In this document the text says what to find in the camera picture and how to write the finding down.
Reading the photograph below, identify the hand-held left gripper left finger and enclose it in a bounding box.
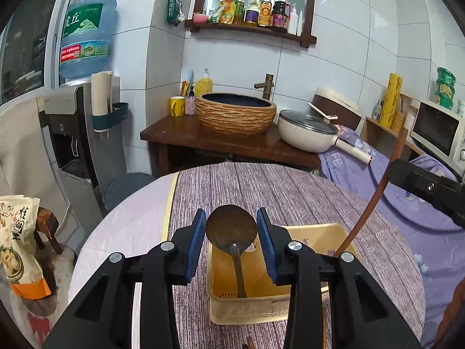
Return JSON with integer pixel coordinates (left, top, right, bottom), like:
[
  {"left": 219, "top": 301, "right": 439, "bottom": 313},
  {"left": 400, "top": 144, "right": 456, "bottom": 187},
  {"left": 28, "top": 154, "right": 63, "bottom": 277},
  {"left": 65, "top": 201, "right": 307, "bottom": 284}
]
[{"left": 42, "top": 208, "right": 208, "bottom": 349}]

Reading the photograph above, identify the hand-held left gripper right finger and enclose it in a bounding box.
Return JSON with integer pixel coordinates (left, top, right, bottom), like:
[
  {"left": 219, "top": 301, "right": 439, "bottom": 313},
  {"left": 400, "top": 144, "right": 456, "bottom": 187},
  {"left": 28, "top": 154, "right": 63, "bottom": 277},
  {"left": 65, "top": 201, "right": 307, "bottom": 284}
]
[{"left": 256, "top": 207, "right": 422, "bottom": 349}]

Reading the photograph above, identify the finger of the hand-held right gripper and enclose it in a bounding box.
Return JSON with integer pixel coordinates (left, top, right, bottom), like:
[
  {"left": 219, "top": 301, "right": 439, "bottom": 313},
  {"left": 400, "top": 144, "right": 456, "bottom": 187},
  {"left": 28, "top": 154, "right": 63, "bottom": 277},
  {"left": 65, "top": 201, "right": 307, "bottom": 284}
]
[{"left": 389, "top": 157, "right": 465, "bottom": 228}]

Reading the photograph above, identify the dark wooden spoon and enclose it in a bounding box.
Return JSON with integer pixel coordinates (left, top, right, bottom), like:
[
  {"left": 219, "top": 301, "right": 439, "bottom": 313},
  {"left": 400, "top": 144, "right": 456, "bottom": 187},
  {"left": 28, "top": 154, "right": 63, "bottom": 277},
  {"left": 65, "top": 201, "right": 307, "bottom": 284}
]
[{"left": 205, "top": 204, "right": 258, "bottom": 299}]

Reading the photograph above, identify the cream perforated utensil basket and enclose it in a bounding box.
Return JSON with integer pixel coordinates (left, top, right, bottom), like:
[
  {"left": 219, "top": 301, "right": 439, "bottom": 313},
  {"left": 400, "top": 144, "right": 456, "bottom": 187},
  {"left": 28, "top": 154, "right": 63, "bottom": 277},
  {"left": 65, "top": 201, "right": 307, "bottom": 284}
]
[{"left": 206, "top": 223, "right": 361, "bottom": 325}]

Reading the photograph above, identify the long brown wooden utensil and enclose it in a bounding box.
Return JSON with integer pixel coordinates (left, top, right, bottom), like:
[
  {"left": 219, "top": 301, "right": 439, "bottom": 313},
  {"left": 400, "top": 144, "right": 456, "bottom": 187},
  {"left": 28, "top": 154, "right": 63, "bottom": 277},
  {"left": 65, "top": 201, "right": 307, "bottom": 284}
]
[{"left": 333, "top": 130, "right": 408, "bottom": 256}]

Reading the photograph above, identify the white microwave oven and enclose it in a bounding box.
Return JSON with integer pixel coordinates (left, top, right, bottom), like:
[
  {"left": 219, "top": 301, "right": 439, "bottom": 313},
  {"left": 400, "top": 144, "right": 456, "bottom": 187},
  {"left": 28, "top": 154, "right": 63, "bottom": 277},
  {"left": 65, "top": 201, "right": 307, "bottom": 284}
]
[{"left": 410, "top": 99, "right": 465, "bottom": 180}]

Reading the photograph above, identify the purple striped tablecloth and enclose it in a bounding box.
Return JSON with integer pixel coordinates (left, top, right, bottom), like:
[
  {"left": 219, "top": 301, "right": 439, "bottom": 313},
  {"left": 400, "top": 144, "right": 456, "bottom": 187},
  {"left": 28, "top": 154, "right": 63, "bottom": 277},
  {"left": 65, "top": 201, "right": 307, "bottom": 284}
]
[{"left": 168, "top": 162, "right": 426, "bottom": 349}]

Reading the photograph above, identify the purple printed blanket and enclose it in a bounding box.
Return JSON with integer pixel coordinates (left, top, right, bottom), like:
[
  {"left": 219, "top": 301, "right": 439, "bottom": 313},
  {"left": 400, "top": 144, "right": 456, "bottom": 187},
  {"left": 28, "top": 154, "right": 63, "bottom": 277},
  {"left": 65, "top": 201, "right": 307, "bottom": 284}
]
[{"left": 319, "top": 124, "right": 465, "bottom": 349}]

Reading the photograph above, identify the light lilac tablecloth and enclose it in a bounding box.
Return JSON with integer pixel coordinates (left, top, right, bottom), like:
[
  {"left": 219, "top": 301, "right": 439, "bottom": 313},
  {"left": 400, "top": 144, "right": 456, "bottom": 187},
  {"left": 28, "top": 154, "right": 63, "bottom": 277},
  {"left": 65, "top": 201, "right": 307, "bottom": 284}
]
[{"left": 68, "top": 172, "right": 179, "bottom": 349}]

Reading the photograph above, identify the wooden shelf box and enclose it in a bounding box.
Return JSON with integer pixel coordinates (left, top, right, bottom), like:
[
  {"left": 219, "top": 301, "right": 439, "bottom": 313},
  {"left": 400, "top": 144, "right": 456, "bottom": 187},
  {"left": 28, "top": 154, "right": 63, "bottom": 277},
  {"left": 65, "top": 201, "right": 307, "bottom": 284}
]
[{"left": 361, "top": 115, "right": 424, "bottom": 161}]

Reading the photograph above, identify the glass jar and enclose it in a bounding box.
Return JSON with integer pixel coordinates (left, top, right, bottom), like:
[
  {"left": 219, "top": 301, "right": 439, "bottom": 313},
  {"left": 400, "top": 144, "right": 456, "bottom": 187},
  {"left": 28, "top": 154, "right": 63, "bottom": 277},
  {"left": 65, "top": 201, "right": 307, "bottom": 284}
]
[{"left": 399, "top": 94, "right": 414, "bottom": 132}]

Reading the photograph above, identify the green instant noodle bowl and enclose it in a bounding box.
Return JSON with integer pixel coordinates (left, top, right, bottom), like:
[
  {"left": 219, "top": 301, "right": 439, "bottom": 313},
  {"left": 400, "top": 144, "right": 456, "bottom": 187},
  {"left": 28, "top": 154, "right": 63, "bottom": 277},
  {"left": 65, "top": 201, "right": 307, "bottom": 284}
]
[
  {"left": 433, "top": 92, "right": 455, "bottom": 111},
  {"left": 435, "top": 80, "right": 456, "bottom": 97},
  {"left": 437, "top": 67, "right": 457, "bottom": 85}
]

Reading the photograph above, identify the grey-blue trash bin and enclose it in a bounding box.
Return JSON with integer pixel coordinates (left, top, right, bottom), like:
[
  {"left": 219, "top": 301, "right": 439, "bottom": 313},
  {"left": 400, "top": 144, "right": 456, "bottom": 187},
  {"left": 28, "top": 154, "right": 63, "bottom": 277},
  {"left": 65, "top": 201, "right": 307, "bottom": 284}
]
[{"left": 103, "top": 172, "right": 157, "bottom": 211}]

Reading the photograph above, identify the yellow roll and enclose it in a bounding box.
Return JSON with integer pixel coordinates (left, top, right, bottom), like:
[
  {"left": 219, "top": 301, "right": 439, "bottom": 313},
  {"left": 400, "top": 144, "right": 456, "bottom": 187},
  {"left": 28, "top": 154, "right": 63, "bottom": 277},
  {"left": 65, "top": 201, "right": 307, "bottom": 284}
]
[{"left": 379, "top": 73, "right": 404, "bottom": 129}]

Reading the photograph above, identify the wooden washstand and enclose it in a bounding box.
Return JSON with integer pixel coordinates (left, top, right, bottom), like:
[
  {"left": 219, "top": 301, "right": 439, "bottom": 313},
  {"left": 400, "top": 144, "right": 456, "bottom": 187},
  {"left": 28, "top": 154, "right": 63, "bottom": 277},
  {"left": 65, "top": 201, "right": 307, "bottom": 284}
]
[{"left": 140, "top": 114, "right": 321, "bottom": 177}]

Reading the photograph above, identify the cream pan with glass lid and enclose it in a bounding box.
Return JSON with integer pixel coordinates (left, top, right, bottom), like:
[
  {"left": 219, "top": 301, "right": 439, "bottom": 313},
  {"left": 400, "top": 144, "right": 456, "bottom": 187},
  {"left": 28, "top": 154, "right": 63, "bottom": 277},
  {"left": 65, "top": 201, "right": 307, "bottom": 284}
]
[{"left": 278, "top": 109, "right": 375, "bottom": 164}]

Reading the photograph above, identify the brown and white rice cooker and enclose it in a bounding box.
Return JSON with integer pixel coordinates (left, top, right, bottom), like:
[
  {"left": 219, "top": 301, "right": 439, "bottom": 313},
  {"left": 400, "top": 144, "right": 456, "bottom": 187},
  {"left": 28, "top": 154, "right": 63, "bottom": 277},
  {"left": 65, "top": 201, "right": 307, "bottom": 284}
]
[{"left": 312, "top": 86, "right": 362, "bottom": 129}]

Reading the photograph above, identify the person's orange clothing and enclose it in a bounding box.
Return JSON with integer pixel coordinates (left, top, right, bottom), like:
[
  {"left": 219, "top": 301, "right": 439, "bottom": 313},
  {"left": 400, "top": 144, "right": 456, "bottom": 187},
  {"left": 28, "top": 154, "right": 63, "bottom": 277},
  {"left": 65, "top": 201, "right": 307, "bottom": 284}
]
[{"left": 433, "top": 275, "right": 465, "bottom": 349}]

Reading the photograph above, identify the white rice paddle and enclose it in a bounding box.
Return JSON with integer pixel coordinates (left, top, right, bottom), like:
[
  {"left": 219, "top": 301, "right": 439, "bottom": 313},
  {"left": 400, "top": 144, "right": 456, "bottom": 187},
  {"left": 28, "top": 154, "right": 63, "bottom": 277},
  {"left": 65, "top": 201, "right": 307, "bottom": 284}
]
[{"left": 307, "top": 102, "right": 339, "bottom": 122}]

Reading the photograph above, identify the woven-pattern basin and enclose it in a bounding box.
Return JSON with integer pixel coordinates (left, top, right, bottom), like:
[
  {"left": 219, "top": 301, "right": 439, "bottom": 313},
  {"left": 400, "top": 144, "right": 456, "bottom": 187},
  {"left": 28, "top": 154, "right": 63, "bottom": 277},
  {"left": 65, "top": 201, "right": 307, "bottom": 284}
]
[{"left": 195, "top": 92, "right": 278, "bottom": 138}]

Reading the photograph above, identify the pink floral bottle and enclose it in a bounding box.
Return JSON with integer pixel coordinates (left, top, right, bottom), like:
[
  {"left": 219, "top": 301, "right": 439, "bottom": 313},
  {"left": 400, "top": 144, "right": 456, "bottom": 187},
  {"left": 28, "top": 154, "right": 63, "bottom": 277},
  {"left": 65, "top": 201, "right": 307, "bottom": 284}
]
[{"left": 185, "top": 87, "right": 197, "bottom": 119}]

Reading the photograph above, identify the yellow mug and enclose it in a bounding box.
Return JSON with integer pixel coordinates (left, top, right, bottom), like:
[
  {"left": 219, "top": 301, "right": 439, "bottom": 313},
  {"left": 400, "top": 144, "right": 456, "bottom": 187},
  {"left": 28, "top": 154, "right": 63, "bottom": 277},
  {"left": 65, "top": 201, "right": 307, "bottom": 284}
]
[{"left": 170, "top": 95, "right": 186, "bottom": 117}]

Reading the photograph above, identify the dark wooden stool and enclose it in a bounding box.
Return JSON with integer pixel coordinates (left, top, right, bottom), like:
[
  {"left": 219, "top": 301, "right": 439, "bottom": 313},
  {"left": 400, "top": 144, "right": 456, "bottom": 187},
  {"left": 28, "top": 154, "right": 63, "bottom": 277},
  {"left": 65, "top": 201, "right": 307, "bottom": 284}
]
[{"left": 35, "top": 207, "right": 63, "bottom": 256}]

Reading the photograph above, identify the teal cup holder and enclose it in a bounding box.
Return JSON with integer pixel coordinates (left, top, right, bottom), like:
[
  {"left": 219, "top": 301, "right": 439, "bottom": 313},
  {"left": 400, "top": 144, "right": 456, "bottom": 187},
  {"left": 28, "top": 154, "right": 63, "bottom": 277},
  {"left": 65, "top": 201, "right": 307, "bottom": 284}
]
[{"left": 92, "top": 102, "right": 129, "bottom": 132}]

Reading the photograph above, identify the grey water dispenser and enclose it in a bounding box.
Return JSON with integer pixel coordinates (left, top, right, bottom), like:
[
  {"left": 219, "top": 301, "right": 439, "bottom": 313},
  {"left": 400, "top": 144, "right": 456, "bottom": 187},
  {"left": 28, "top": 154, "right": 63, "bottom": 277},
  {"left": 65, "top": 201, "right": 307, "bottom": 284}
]
[{"left": 44, "top": 80, "right": 111, "bottom": 226}]

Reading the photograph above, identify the yellow soap dispenser bottle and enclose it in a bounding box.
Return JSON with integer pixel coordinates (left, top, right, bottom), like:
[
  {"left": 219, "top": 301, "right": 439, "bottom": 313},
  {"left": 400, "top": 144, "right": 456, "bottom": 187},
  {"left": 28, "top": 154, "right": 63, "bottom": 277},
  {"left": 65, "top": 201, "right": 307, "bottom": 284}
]
[{"left": 195, "top": 68, "right": 213, "bottom": 97}]

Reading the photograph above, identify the bronze faucet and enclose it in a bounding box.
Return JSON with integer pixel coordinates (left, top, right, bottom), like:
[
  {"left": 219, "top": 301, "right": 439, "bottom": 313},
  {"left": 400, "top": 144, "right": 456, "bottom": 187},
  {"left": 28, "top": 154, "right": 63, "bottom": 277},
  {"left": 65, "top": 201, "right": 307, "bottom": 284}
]
[{"left": 253, "top": 74, "right": 275, "bottom": 101}]

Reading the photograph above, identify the blue toothbrush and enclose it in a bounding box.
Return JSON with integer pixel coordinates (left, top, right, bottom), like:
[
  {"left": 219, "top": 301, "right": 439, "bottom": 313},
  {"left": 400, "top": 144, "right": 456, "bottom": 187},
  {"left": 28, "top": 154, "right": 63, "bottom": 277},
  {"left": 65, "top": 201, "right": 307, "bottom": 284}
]
[{"left": 180, "top": 69, "right": 195, "bottom": 97}]

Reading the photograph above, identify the patterned floor mat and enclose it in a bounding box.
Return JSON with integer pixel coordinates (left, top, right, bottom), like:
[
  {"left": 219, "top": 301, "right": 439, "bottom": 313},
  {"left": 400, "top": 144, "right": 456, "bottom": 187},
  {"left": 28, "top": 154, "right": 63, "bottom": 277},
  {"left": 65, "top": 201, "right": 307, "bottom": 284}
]
[{"left": 12, "top": 243, "right": 78, "bottom": 340}]

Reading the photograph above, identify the white paper cup tube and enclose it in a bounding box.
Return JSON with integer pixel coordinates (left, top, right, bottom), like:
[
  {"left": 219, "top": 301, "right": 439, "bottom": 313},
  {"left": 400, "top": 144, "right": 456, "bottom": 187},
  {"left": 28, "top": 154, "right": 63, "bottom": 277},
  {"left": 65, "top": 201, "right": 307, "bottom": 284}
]
[{"left": 91, "top": 71, "right": 114, "bottom": 131}]

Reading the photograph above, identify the printed snack bag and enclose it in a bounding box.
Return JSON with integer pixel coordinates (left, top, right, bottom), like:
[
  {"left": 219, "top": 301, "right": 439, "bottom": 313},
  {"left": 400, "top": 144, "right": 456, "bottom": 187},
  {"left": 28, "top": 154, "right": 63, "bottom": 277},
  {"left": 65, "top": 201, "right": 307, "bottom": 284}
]
[{"left": 0, "top": 195, "right": 51, "bottom": 300}]

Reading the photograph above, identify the beige cloth cover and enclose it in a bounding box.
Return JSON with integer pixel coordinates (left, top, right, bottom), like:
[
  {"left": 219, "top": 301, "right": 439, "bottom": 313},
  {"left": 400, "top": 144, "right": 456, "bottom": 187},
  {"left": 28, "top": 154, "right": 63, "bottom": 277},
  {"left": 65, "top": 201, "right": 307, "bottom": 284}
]
[{"left": 0, "top": 97, "right": 70, "bottom": 233}]

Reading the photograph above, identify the wooden framed mirror shelf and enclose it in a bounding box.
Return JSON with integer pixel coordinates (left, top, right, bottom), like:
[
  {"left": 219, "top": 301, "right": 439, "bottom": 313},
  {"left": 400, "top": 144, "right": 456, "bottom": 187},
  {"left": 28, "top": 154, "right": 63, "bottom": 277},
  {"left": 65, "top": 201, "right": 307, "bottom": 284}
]
[{"left": 184, "top": 0, "right": 323, "bottom": 48}]

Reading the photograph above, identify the dark soy sauce bottle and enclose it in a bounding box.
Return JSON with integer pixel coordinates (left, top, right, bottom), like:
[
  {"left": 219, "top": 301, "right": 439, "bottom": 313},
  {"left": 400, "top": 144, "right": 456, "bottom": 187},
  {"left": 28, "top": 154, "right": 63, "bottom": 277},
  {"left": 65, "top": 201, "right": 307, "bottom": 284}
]
[{"left": 269, "top": 0, "right": 291, "bottom": 33}]

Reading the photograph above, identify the orange label sauce bottle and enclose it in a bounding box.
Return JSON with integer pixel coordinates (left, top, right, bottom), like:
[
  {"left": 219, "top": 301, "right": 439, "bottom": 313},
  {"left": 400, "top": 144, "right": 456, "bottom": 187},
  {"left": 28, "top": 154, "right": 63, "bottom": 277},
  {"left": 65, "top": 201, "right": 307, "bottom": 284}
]
[{"left": 257, "top": 0, "right": 273, "bottom": 28}]

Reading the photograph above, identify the purple label bottle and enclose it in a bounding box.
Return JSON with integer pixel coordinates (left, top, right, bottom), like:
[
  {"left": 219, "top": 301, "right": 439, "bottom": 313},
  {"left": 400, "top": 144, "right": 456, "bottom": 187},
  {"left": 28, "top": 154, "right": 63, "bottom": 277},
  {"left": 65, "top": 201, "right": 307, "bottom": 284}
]
[{"left": 244, "top": 0, "right": 262, "bottom": 27}]

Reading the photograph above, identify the yellow seasoning bag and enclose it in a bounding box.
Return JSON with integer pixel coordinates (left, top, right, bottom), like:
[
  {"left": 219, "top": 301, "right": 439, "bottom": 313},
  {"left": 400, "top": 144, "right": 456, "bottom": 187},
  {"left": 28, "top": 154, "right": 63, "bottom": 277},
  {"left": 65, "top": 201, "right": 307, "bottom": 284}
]
[{"left": 208, "top": 0, "right": 234, "bottom": 25}]

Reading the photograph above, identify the blue water jug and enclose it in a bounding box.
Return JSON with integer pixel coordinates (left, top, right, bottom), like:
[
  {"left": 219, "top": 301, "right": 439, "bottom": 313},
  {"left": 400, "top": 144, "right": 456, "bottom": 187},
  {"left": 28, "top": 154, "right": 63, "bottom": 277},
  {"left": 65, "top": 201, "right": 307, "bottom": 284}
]
[{"left": 59, "top": 0, "right": 118, "bottom": 79}]

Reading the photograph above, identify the yellow oil bottle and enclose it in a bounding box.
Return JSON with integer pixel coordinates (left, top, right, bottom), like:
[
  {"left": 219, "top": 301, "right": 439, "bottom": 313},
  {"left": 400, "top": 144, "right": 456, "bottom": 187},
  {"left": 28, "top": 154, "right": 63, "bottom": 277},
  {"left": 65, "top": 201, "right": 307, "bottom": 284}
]
[{"left": 229, "top": 0, "right": 246, "bottom": 26}]

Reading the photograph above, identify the green hanging packet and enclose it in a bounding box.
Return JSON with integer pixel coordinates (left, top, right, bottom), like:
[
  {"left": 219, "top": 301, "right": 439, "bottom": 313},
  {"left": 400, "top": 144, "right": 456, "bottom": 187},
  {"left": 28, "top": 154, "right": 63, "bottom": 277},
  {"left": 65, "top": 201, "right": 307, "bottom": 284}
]
[{"left": 166, "top": 0, "right": 183, "bottom": 27}]

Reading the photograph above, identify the glass sliding door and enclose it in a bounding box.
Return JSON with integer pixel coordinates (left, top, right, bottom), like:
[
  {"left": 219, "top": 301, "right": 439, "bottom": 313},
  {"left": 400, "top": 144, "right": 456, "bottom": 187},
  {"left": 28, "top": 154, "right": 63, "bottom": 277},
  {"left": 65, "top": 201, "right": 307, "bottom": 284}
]
[{"left": 0, "top": 0, "right": 86, "bottom": 107}]

